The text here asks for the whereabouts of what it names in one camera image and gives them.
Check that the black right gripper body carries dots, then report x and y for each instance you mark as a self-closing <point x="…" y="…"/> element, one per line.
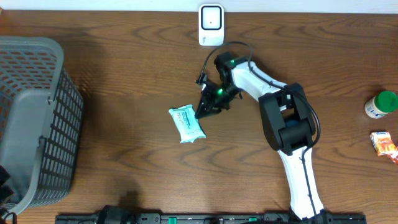
<point x="216" y="96"/>

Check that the teal wet wipes pack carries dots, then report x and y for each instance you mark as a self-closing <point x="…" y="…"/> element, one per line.
<point x="186" y="123"/>

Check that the green lid jar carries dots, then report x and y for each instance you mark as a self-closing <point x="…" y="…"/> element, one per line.
<point x="380" y="105"/>

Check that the orange snack packet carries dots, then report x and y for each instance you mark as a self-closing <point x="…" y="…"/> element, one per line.
<point x="383" y="143"/>

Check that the red orange snack bar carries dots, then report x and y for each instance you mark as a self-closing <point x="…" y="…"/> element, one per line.
<point x="394" y="156"/>

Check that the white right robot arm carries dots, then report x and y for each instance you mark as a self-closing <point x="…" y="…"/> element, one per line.
<point x="291" y="126"/>

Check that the white barcode scanner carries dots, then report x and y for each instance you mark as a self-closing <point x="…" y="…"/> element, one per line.
<point x="211" y="25"/>

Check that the grey plastic mesh basket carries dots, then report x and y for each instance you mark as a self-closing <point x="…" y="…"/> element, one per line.
<point x="41" y="119"/>

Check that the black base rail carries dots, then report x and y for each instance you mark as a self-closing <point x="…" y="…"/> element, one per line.
<point x="116" y="215"/>

